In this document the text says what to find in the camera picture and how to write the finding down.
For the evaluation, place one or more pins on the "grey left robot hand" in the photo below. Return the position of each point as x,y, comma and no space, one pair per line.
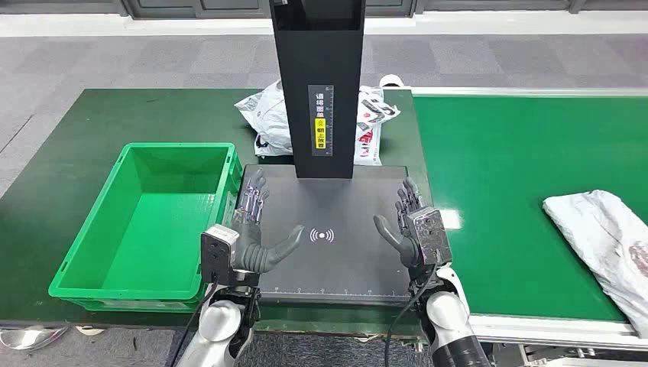
250,253

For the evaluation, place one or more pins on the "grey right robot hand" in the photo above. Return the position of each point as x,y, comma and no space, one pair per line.
405,245

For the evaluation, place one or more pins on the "grey plastic mailer parcel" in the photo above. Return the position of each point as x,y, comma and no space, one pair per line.
602,243

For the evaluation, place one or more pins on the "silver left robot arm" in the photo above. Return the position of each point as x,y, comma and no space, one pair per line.
220,324

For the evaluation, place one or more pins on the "green conveyor belt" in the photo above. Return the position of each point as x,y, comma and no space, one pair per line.
506,177

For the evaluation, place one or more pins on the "black inbound scanner machine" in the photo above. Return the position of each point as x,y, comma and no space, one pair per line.
324,126

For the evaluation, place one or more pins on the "green plastic crate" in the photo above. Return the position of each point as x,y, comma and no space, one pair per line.
152,238

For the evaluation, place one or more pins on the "white printed plastic bag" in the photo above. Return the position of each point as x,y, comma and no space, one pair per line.
268,121

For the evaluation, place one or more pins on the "black yellow ruler label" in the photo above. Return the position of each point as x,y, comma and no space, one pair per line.
320,131

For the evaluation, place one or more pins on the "white roll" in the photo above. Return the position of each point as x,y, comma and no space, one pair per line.
392,81

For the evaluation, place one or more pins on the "round metal floor base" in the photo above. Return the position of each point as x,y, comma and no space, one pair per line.
30,337

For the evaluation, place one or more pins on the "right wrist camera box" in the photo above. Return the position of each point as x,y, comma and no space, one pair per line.
430,235

